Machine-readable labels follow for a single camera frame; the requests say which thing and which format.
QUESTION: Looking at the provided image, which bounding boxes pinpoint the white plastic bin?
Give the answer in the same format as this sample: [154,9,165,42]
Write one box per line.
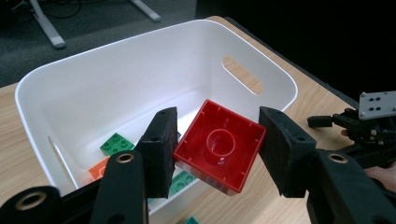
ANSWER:
[14,19,299,224]

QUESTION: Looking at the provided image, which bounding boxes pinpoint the white metal stand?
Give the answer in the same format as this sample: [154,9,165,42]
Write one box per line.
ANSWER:
[29,0,163,50]

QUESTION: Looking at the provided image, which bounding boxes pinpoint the green brick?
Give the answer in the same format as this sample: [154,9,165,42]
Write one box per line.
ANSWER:
[99,132,136,157]

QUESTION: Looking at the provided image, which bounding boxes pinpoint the orange-red brick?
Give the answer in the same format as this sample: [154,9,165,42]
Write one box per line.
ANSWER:
[88,155,111,182]

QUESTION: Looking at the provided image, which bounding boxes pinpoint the red square brick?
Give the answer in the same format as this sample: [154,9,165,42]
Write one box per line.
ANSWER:
[173,98,268,197]

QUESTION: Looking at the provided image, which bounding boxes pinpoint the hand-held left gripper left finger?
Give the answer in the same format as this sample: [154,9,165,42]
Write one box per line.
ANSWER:
[134,106,179,199]

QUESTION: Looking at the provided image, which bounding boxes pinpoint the teal long brick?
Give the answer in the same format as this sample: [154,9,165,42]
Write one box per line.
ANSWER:
[167,170,198,197]

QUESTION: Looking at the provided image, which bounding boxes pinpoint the black floor cables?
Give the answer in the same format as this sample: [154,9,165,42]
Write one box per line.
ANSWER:
[8,0,82,19]

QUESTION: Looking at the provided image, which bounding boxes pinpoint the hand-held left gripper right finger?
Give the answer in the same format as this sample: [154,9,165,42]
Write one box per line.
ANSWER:
[258,105,318,199]

